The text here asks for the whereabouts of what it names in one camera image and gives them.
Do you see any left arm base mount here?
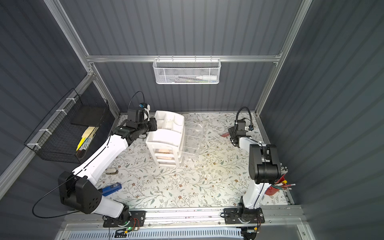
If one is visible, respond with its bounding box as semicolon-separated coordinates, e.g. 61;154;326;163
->
103;210;147;228

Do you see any clear plastic drawer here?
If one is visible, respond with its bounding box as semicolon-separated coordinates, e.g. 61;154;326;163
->
181;122;204;161

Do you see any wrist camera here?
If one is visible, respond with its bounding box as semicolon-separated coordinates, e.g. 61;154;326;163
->
139;103;151;121
242;118;255;132

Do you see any yellow sticky notes pad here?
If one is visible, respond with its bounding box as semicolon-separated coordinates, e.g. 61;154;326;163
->
82;127;96;139

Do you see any blue stapler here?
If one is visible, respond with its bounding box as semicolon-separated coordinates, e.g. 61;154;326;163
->
99;183;122;197

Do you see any small metal tape dispenser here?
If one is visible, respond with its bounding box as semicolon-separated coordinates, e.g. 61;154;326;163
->
106;168;119;175

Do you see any white vented strip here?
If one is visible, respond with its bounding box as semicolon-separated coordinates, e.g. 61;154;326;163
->
66;228;243;240

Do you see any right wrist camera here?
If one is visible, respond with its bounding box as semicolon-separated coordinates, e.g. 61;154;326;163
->
242;118;255;132

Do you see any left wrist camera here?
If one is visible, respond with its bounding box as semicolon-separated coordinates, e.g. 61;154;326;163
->
139;103;151;121

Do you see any red pencil cup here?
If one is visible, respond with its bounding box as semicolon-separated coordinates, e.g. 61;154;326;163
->
266;164;297;196

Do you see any white plastic drawer organizer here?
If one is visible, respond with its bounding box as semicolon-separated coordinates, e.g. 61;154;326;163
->
146;111;185;168

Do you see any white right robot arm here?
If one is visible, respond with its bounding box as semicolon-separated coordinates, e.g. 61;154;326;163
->
229;120;282;210

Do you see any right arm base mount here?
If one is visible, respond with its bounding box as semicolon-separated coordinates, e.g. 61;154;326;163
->
220;208;265;225

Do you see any black notebook in basket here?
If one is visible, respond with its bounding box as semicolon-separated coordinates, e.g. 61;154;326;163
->
70;106;106;127

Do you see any white wire mesh basket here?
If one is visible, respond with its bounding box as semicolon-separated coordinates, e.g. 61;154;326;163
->
153;59;222;85

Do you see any white marker in basket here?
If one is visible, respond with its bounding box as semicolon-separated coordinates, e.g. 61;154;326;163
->
196;75;218;82

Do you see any black wire wall basket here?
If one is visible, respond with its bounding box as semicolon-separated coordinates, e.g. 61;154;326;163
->
24;89;115;164

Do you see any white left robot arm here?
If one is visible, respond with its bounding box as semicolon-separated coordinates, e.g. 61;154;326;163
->
59;103;157;219

